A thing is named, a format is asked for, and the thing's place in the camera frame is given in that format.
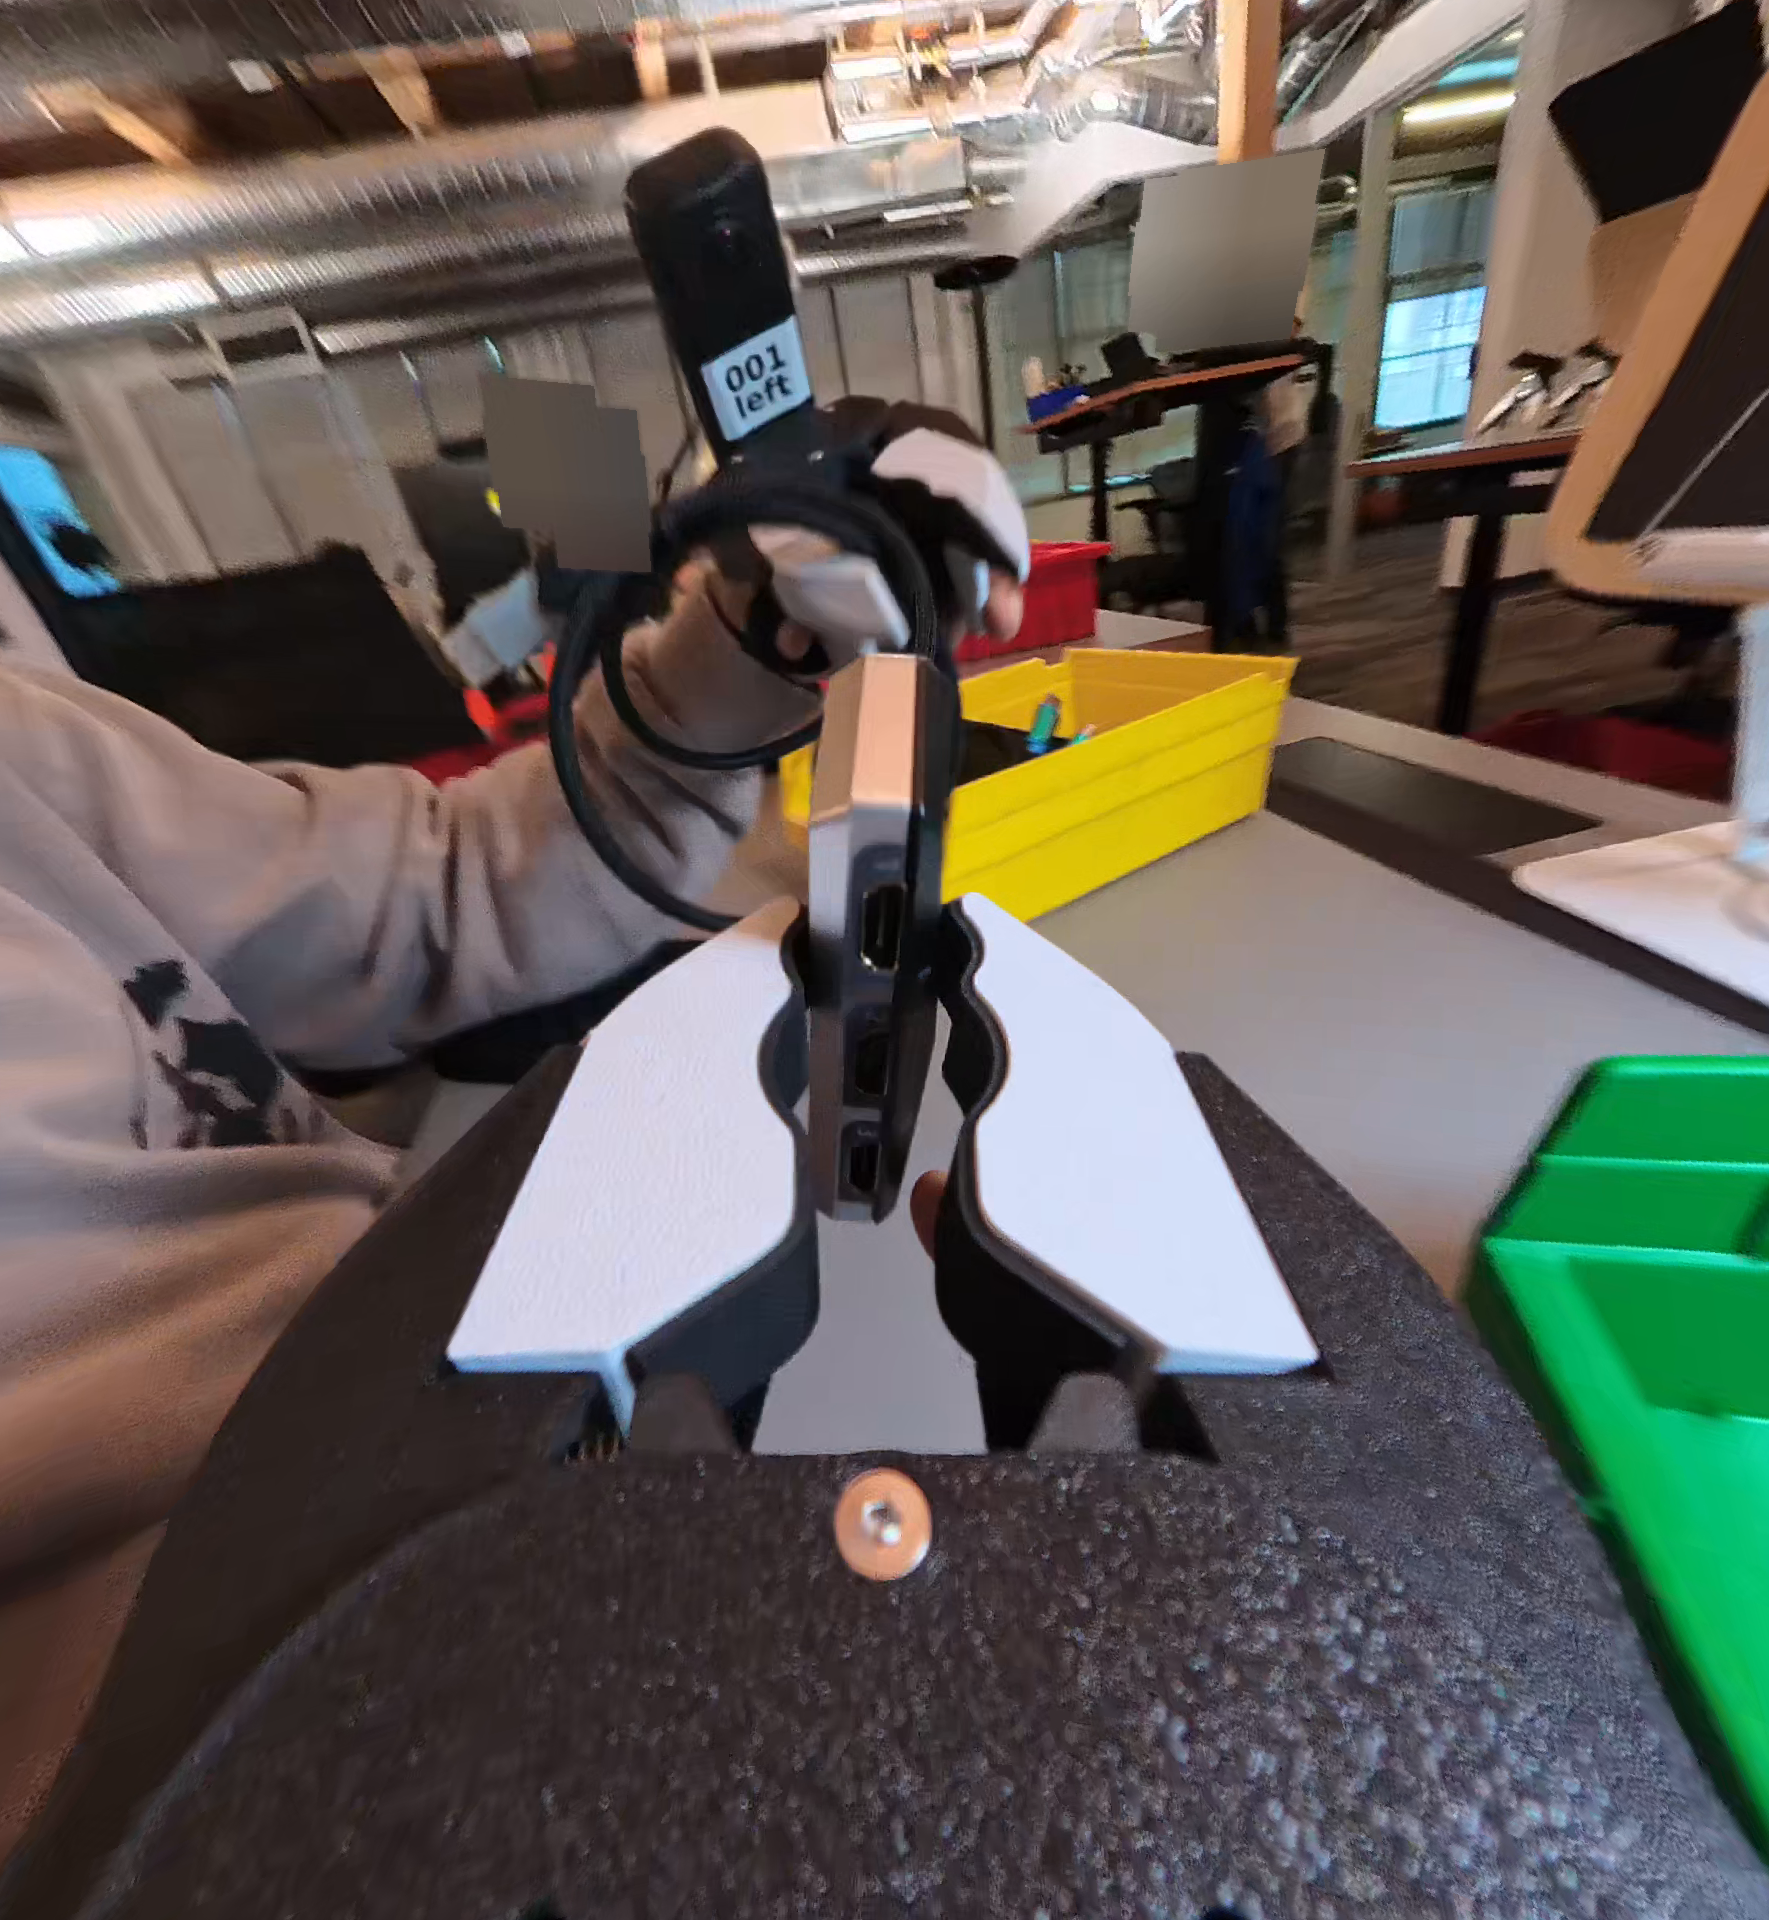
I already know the lit monitor screen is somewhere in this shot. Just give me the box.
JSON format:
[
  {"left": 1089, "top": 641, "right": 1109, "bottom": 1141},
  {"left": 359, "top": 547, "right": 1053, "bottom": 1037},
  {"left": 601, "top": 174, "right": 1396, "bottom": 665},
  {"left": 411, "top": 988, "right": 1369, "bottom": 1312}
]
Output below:
[{"left": 0, "top": 440, "right": 123, "bottom": 597}]

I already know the black bin divider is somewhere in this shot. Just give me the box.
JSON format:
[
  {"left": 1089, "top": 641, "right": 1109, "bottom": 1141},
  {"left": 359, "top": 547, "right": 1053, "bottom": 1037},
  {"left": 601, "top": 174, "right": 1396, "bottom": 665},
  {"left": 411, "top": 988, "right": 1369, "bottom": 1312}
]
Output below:
[{"left": 956, "top": 719, "right": 1075, "bottom": 784}]

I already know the black panel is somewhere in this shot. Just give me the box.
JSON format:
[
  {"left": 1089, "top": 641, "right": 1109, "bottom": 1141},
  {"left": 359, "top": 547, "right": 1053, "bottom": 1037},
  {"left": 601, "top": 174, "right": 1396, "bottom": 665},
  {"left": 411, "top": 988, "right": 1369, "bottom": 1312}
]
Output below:
[{"left": 69, "top": 542, "right": 493, "bottom": 770}]

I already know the silver ventilation duct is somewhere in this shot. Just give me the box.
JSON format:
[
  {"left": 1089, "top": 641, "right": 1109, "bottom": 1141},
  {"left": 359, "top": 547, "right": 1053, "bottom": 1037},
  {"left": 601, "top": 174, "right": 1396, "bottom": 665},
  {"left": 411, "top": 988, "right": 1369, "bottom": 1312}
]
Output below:
[{"left": 821, "top": 0, "right": 1224, "bottom": 151}]

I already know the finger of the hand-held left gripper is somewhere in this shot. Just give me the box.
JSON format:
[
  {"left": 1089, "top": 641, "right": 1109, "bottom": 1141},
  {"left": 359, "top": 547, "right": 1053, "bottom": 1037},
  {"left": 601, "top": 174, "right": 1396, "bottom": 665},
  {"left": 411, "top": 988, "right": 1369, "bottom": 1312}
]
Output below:
[
  {"left": 755, "top": 524, "right": 916, "bottom": 654},
  {"left": 870, "top": 425, "right": 1035, "bottom": 592}
]

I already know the black floor lamp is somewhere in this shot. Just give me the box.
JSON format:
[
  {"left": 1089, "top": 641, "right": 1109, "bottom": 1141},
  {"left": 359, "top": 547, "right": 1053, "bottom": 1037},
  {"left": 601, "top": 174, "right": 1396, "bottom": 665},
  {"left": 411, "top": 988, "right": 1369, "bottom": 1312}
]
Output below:
[{"left": 932, "top": 253, "right": 1022, "bottom": 453}]

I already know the background desk with black legs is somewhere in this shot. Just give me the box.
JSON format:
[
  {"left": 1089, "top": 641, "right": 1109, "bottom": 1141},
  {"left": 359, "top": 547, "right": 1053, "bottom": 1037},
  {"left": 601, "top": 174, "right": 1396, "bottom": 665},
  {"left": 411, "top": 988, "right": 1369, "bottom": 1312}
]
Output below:
[
  {"left": 1018, "top": 344, "right": 1339, "bottom": 652},
  {"left": 1346, "top": 433, "right": 1583, "bottom": 736}
]

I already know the wooden chair with black back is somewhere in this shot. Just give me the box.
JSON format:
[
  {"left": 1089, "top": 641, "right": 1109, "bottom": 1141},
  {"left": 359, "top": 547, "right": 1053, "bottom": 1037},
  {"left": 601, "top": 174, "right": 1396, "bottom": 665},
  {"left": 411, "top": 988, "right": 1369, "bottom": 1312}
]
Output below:
[{"left": 1548, "top": 0, "right": 1769, "bottom": 363}]

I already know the red cloth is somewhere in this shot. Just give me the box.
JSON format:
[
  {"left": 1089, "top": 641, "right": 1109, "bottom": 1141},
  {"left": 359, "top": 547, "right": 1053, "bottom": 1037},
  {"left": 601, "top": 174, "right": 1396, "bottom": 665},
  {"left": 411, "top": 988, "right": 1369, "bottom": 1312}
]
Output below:
[{"left": 401, "top": 688, "right": 560, "bottom": 784}]

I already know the green plastic bin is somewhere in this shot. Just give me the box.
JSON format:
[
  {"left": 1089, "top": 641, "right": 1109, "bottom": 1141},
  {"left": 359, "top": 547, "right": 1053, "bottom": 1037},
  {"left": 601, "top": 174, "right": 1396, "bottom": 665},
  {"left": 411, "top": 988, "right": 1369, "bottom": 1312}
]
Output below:
[{"left": 1467, "top": 1053, "right": 1769, "bottom": 1920}]

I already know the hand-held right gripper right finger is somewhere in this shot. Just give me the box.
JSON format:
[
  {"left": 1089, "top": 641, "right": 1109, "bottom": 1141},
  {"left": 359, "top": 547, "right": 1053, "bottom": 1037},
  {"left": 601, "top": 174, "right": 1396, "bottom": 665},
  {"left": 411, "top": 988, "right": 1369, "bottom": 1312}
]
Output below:
[{"left": 936, "top": 892, "right": 1326, "bottom": 1378}]

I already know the person's left forearm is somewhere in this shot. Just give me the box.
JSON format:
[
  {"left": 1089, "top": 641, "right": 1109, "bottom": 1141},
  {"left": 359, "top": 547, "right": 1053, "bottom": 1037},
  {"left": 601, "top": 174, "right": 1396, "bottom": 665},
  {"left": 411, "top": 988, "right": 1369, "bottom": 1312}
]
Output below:
[{"left": 245, "top": 606, "right": 824, "bottom": 1078}]

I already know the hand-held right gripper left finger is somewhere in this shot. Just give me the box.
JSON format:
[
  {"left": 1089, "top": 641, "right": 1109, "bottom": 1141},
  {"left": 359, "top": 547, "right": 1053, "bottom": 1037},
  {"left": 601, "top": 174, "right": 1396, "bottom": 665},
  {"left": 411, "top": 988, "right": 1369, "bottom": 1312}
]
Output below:
[{"left": 444, "top": 896, "right": 824, "bottom": 1434}]

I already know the yellow plastic bin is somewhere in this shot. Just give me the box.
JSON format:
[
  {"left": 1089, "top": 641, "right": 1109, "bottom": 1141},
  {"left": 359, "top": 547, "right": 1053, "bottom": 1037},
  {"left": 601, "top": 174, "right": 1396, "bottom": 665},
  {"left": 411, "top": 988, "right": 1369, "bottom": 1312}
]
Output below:
[{"left": 780, "top": 646, "right": 1304, "bottom": 922}]

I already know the red plastic bin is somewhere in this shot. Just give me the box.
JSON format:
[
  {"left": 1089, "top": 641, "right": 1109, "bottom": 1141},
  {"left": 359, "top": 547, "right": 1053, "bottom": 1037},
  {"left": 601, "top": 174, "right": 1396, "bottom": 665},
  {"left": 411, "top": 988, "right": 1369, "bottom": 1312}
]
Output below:
[
  {"left": 956, "top": 542, "right": 1111, "bottom": 665},
  {"left": 1476, "top": 709, "right": 1731, "bottom": 801}
]

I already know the black hub cable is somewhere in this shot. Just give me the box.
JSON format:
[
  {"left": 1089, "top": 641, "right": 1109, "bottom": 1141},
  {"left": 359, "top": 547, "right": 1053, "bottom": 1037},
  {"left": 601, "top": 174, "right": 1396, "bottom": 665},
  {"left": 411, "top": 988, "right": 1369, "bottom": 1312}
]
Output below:
[{"left": 541, "top": 477, "right": 962, "bottom": 936}]

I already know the person's left hand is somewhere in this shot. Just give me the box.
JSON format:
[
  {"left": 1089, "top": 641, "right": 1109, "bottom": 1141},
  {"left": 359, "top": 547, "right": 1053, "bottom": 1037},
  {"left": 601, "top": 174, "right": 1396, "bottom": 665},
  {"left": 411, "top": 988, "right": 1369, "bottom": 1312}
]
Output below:
[{"left": 620, "top": 397, "right": 1035, "bottom": 720}]

